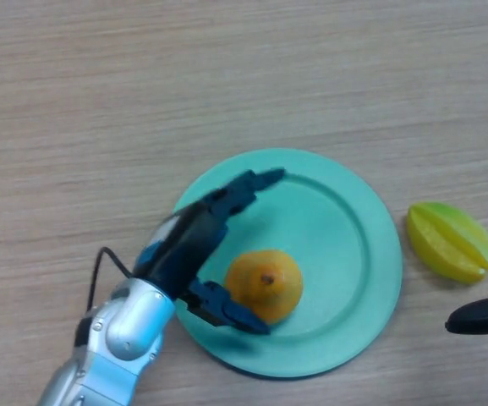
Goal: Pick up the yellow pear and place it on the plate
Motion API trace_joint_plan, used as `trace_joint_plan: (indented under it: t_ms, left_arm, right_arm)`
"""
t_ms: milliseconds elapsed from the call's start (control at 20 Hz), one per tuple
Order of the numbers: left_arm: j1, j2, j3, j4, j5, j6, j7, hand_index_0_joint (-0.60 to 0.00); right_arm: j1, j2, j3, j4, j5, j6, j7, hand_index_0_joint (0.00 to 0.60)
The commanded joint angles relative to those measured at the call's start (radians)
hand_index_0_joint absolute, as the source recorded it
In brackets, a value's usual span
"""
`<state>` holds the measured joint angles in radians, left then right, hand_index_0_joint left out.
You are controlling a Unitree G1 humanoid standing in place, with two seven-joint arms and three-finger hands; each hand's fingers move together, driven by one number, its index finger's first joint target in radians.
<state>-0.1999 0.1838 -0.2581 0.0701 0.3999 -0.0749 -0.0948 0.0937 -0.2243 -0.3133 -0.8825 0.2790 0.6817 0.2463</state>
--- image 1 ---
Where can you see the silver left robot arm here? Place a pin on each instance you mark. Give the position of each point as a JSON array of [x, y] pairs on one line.
[[116, 330]]

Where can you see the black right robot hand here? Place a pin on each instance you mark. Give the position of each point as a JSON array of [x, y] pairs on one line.
[[484, 317]]

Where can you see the round teal plate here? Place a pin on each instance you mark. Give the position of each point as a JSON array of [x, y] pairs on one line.
[[311, 262]]

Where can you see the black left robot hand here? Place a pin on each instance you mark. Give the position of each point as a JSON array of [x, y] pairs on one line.
[[184, 249]]

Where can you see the yellow orange pear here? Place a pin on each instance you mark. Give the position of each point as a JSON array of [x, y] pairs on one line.
[[264, 283]]

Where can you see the yellow green starfruit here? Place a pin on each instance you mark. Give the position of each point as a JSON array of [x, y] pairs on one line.
[[446, 241]]

